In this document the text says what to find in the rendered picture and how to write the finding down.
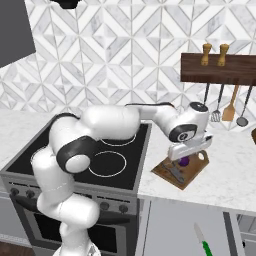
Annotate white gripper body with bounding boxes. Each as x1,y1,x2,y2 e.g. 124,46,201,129
167,133,214,162

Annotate purple eggplant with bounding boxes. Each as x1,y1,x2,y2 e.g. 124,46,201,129
179,156,191,168

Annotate brown wooden cutting board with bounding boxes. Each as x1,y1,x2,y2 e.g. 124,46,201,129
150,149,210,191

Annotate grey metal peeler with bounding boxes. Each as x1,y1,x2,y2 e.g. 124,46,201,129
163,162,186,184

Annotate metal slotted spatula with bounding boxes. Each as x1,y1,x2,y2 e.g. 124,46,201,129
210,83,225,123

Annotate wooden spatula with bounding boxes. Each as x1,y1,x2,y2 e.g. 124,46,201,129
221,84,241,122

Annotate black glass hob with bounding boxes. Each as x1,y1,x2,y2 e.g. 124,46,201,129
5,114,153,192

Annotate black hanging utensil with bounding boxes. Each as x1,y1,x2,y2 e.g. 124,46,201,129
202,82,211,105

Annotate grey metal ladle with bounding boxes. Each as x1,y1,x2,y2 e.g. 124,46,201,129
235,84,255,128

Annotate stainless steel oven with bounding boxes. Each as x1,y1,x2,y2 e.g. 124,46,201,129
0,114,154,256

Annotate grey cupboard door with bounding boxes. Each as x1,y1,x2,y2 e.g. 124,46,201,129
143,198,235,256

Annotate wooden pepper mill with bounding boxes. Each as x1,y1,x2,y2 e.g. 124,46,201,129
200,42,213,67
216,43,231,67

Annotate grey drawer front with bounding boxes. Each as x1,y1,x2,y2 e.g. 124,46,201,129
235,213,256,256

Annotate black oven door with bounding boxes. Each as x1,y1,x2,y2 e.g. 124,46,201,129
11,199,138,256

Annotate grey cupboard panel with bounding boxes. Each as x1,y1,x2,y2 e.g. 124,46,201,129
0,190,22,239

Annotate grey range hood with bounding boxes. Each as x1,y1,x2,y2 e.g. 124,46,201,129
0,0,37,70

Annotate dark wooden wall shelf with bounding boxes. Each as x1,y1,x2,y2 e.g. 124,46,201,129
180,52,256,87

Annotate green handled knife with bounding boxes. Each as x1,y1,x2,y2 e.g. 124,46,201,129
193,222,214,256

